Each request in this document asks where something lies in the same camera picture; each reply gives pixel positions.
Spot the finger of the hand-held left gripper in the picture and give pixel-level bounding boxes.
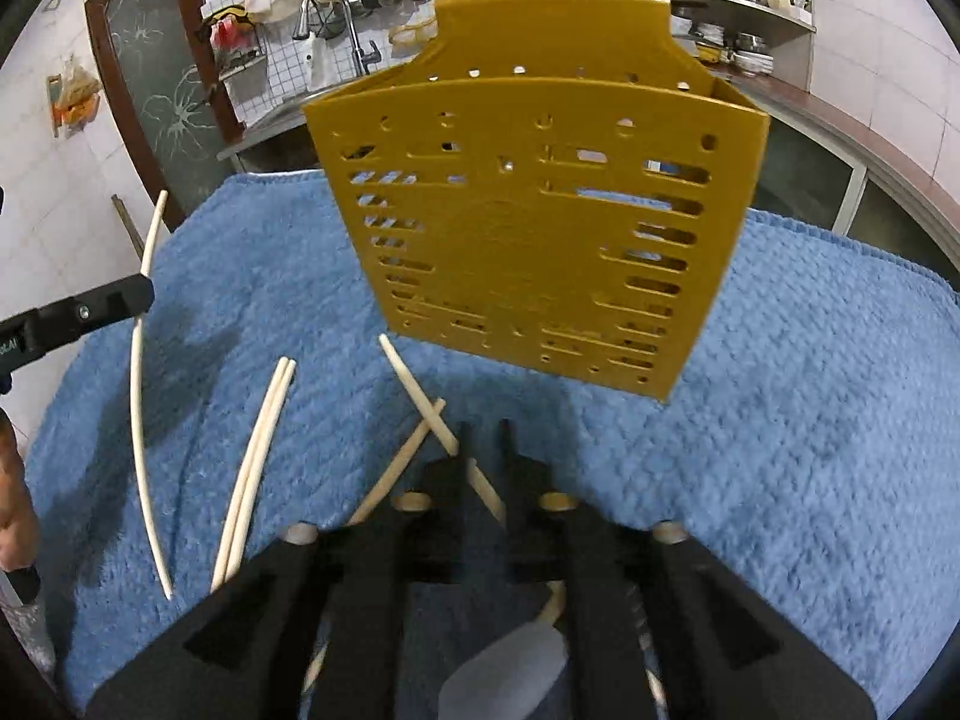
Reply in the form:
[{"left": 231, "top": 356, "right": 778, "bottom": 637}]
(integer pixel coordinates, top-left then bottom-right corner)
[{"left": 22, "top": 275, "right": 157, "bottom": 362}]

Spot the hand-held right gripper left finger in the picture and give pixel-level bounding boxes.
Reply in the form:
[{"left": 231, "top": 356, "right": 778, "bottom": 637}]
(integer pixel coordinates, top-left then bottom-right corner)
[{"left": 86, "top": 422, "right": 475, "bottom": 720}]

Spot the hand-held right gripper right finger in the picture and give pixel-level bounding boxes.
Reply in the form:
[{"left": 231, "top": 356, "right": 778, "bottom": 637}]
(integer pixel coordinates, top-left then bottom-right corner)
[{"left": 499, "top": 418, "right": 876, "bottom": 720}]

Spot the pale wooden chopstick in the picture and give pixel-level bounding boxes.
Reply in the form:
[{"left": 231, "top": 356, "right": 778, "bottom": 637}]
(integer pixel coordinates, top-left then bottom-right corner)
[
  {"left": 130, "top": 190, "right": 176, "bottom": 602},
  {"left": 211, "top": 357, "right": 290, "bottom": 592},
  {"left": 222, "top": 360, "right": 299, "bottom": 586},
  {"left": 379, "top": 334, "right": 668, "bottom": 713},
  {"left": 300, "top": 399, "right": 448, "bottom": 695}
]

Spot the white plastic spoon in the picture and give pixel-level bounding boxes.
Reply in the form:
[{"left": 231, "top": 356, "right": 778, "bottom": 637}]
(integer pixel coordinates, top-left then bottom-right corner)
[{"left": 439, "top": 581, "right": 569, "bottom": 720}]

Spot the gold plastic utensil holder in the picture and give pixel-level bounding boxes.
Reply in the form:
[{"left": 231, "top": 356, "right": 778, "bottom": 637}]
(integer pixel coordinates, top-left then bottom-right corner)
[{"left": 302, "top": 0, "right": 772, "bottom": 402}]

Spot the person's left hand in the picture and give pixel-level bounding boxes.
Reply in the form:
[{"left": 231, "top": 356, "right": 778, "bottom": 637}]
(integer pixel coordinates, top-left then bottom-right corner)
[{"left": 0, "top": 409, "right": 40, "bottom": 572}]

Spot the dark door with glass pane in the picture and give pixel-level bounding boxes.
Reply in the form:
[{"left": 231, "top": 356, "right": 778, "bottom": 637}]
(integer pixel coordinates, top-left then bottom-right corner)
[{"left": 85, "top": 0, "right": 242, "bottom": 233}]

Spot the blue textured towel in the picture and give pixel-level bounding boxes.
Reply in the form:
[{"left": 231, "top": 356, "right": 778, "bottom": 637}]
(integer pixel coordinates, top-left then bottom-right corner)
[{"left": 26, "top": 169, "right": 960, "bottom": 720}]

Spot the red kitchen item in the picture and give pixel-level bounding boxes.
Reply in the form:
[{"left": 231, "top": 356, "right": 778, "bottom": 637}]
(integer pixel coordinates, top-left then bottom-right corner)
[{"left": 208, "top": 13, "right": 262, "bottom": 65}]

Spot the steel kitchen faucet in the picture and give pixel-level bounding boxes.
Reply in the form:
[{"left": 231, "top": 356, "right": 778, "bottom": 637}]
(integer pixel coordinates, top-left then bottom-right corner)
[{"left": 292, "top": 0, "right": 385, "bottom": 80}]

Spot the stack of plates and bowls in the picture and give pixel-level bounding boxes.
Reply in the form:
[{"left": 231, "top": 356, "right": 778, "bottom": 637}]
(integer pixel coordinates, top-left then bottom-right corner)
[{"left": 671, "top": 15, "right": 777, "bottom": 77}]

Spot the white wall shelf unit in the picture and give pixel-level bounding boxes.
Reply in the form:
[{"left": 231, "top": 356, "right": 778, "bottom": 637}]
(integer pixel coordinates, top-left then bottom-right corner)
[{"left": 643, "top": 0, "right": 818, "bottom": 95}]

